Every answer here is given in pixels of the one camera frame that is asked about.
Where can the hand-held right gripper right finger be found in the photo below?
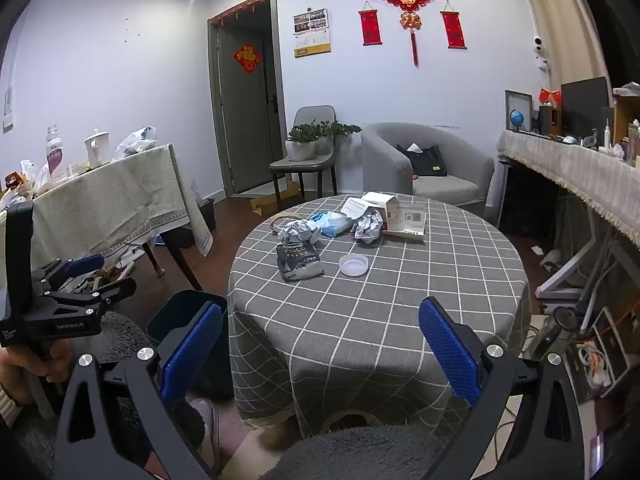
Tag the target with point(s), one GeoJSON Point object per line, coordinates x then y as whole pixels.
{"type": "Point", "coordinates": [450, 355]}

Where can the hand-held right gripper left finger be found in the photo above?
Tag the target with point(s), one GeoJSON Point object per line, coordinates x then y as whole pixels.
{"type": "Point", "coordinates": [192, 350]}

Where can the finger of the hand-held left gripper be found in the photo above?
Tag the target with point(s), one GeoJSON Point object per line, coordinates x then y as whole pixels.
{"type": "Point", "coordinates": [117, 290]}
{"type": "Point", "coordinates": [87, 262]}

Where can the dark plastic waste bin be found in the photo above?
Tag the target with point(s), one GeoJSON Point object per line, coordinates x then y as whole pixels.
{"type": "Point", "coordinates": [172, 316]}

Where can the white plastic lid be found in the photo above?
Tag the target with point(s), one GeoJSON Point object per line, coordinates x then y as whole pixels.
{"type": "Point", "coordinates": [353, 265]}

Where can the black snack packet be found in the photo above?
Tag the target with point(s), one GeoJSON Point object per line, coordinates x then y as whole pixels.
{"type": "Point", "coordinates": [297, 262]}

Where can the white paper with labels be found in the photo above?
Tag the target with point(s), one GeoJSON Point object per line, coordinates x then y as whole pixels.
{"type": "Point", "coordinates": [405, 220]}

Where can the foil ball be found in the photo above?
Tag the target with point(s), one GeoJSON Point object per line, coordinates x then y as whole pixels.
{"type": "Point", "coordinates": [369, 229]}
{"type": "Point", "coordinates": [300, 232]}

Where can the round brown tape roll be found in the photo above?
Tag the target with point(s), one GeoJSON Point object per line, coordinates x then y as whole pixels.
{"type": "Point", "coordinates": [276, 221]}

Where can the blue wet wipes packet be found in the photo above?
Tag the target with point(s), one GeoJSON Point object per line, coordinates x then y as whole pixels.
{"type": "Point", "coordinates": [332, 224]}

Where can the white paper leaflet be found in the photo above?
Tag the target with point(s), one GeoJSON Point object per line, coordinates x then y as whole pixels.
{"type": "Point", "coordinates": [355, 206]}

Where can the person's left forearm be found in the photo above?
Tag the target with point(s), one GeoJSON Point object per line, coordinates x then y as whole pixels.
{"type": "Point", "coordinates": [10, 407]}

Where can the person's left hand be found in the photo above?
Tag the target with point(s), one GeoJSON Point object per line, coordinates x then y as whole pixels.
{"type": "Point", "coordinates": [25, 367]}

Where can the table with beige cloth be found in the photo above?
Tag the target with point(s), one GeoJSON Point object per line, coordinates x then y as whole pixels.
{"type": "Point", "coordinates": [115, 195]}

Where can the grey fuzzy slipper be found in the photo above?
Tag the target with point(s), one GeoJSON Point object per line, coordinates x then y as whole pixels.
{"type": "Point", "coordinates": [197, 425]}

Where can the round table grey checked cloth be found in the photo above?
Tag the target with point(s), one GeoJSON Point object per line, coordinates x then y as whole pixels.
{"type": "Point", "coordinates": [380, 310]}

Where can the bottle with purple label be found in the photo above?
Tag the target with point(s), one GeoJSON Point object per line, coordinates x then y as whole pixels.
{"type": "Point", "coordinates": [55, 157]}

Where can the white kettle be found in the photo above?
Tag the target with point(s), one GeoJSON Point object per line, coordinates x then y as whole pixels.
{"type": "Point", "coordinates": [97, 150]}

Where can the small black basket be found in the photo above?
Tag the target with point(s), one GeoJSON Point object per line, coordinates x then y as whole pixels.
{"type": "Point", "coordinates": [206, 212]}

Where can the white plastic bag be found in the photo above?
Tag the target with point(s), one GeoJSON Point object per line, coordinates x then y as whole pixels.
{"type": "Point", "coordinates": [135, 145]}

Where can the person's grey fuzzy leg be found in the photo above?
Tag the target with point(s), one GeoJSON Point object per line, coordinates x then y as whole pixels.
{"type": "Point", "coordinates": [350, 455]}

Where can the flat cardboard piece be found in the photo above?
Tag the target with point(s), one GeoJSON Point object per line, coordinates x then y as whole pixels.
{"type": "Point", "coordinates": [262, 204]}

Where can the black handbag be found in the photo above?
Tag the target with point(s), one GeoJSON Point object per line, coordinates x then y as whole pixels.
{"type": "Point", "coordinates": [425, 162]}

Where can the grey armchair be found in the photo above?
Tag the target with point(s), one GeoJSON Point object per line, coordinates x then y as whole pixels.
{"type": "Point", "coordinates": [390, 160]}

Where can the white tissue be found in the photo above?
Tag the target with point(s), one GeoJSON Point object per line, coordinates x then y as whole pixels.
{"type": "Point", "coordinates": [414, 148]}

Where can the grey door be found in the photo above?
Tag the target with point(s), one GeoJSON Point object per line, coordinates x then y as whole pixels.
{"type": "Point", "coordinates": [250, 110]}

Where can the desk with beige cloth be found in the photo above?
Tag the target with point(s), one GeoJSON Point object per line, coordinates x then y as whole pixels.
{"type": "Point", "coordinates": [560, 160]}

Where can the potted plant white pot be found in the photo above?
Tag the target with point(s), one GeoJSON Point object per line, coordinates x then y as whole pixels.
{"type": "Point", "coordinates": [300, 150]}

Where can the small blue globe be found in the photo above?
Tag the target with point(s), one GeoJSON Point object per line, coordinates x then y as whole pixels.
{"type": "Point", "coordinates": [516, 119]}

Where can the potted plant grey pot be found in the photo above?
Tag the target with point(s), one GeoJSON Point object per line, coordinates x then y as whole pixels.
{"type": "Point", "coordinates": [340, 129]}

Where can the dark wooden box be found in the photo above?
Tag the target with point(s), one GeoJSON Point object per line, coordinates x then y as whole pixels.
{"type": "Point", "coordinates": [550, 120]}

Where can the red diamond door decoration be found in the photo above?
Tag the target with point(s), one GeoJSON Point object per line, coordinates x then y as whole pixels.
{"type": "Point", "coordinates": [247, 58]}

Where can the grey dining chair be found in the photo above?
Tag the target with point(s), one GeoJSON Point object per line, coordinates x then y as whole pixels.
{"type": "Point", "coordinates": [315, 115]}

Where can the small red flags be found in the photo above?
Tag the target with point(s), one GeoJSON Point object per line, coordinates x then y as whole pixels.
{"type": "Point", "coordinates": [547, 95]}

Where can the black monitor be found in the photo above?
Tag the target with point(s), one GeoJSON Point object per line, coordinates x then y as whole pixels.
{"type": "Point", "coordinates": [582, 107]}

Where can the red door fringe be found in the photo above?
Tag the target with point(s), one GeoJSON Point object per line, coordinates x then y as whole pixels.
{"type": "Point", "coordinates": [240, 10]}

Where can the wooden shelf box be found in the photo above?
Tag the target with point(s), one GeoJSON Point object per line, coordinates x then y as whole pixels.
{"type": "Point", "coordinates": [625, 115]}

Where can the red hanging scroll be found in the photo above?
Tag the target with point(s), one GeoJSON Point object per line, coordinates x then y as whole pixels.
{"type": "Point", "coordinates": [453, 30]}
{"type": "Point", "coordinates": [371, 27]}

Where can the beige curtain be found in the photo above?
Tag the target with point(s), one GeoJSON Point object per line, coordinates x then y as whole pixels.
{"type": "Point", "coordinates": [565, 20]}

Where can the white desk frame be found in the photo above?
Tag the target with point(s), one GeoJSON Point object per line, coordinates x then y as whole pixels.
{"type": "Point", "coordinates": [565, 270]}

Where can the grey picture frame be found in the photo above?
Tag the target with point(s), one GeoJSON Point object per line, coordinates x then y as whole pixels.
{"type": "Point", "coordinates": [510, 102]}

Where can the wall calendar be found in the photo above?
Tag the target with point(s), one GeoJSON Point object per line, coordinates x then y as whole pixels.
{"type": "Point", "coordinates": [312, 35]}

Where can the white security camera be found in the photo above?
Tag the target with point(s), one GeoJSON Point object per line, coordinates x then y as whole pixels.
{"type": "Point", "coordinates": [539, 45]}

